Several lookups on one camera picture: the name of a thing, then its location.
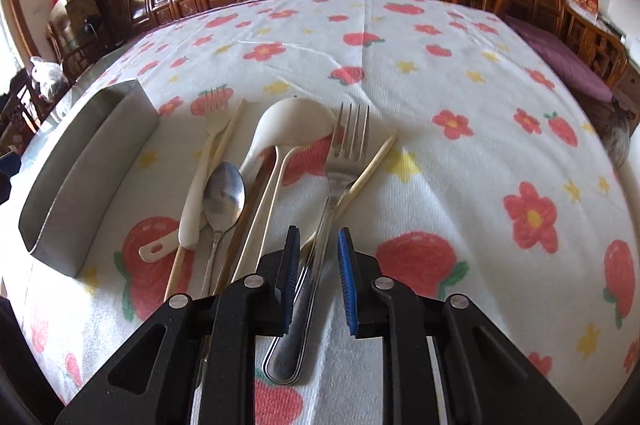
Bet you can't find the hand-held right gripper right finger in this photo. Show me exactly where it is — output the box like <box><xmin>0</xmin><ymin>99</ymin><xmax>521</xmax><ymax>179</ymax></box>
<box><xmin>336</xmin><ymin>227</ymin><xmax>583</xmax><ymax>425</ymax></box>

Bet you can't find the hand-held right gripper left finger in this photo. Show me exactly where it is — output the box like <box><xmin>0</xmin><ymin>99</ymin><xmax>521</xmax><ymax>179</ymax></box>
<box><xmin>55</xmin><ymin>226</ymin><xmax>302</xmax><ymax>425</ymax></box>

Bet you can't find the small white spoon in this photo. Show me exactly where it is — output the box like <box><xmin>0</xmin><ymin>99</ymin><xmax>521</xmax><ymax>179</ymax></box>
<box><xmin>230</xmin><ymin>145</ymin><xmax>307</xmax><ymax>283</ymax></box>

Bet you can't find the dark wooden chopstick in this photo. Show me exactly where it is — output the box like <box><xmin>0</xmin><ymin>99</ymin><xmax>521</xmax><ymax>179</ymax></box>
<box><xmin>212</xmin><ymin>146</ymin><xmax>278</xmax><ymax>296</ymax></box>

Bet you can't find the metal spoon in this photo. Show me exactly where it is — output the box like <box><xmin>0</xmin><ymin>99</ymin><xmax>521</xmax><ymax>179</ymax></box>
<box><xmin>200</xmin><ymin>161</ymin><xmax>246</xmax><ymax>298</ymax></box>

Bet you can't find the bamboo chopstick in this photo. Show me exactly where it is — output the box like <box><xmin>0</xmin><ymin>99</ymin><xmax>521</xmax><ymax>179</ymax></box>
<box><xmin>299</xmin><ymin>128</ymin><xmax>399</xmax><ymax>258</ymax></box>
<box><xmin>164</xmin><ymin>99</ymin><xmax>249</xmax><ymax>303</ymax></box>

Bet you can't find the large white ladle spoon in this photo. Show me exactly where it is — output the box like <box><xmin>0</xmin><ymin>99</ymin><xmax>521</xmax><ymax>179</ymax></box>
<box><xmin>138</xmin><ymin>97</ymin><xmax>337</xmax><ymax>264</ymax></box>

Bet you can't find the rectangular metal tray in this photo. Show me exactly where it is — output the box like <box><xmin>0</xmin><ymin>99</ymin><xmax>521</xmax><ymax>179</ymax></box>
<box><xmin>18</xmin><ymin>78</ymin><xmax>160</xmax><ymax>277</ymax></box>

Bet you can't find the strawberry flower printed blanket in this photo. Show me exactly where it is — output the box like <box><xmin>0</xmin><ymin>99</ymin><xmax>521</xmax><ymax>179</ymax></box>
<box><xmin>10</xmin><ymin>0</ymin><xmax>640</xmax><ymax>425</ymax></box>

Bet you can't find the grey fluffy thing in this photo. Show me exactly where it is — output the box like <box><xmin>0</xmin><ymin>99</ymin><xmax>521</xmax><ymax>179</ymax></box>
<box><xmin>597</xmin><ymin>122</ymin><xmax>632</xmax><ymax>168</ymax></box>

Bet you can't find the purple armchair cushion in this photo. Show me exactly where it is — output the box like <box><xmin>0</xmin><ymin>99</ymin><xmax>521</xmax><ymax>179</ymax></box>
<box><xmin>502</xmin><ymin>15</ymin><xmax>615</xmax><ymax>103</ymax></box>

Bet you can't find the white plastic bag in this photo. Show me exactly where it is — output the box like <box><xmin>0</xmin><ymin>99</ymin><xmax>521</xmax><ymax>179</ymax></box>
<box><xmin>29</xmin><ymin>56</ymin><xmax>67</xmax><ymax>102</ymax></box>

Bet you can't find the small wooden cabinet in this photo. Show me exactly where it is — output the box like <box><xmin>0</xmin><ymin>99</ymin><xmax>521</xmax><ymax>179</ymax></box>
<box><xmin>612</xmin><ymin>60</ymin><xmax>640</xmax><ymax>130</ymax></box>

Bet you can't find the red calendar card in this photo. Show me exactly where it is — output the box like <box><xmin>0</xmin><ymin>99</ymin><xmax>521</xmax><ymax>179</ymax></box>
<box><xmin>565</xmin><ymin>0</ymin><xmax>599</xmax><ymax>24</ymax></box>

